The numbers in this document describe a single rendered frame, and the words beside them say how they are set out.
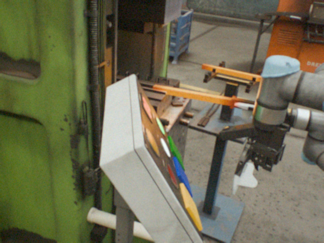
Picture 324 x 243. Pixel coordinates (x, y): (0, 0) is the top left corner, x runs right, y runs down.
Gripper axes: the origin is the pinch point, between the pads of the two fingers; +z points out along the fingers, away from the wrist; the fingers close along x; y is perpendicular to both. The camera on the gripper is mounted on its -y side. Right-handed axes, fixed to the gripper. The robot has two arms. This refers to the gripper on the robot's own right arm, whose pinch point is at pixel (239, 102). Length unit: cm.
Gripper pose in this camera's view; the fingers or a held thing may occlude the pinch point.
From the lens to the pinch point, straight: 123.3
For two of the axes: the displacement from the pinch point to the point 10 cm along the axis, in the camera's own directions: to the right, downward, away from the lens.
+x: 3.1, -4.2, 8.5
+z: -9.5, -2.0, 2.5
